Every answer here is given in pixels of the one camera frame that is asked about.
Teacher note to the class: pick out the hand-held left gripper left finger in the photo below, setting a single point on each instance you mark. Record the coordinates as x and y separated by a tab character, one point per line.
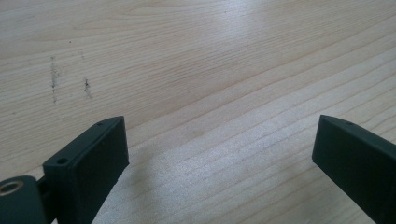
90	174

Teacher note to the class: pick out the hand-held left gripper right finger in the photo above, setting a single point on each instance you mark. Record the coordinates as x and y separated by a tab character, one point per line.
358	161

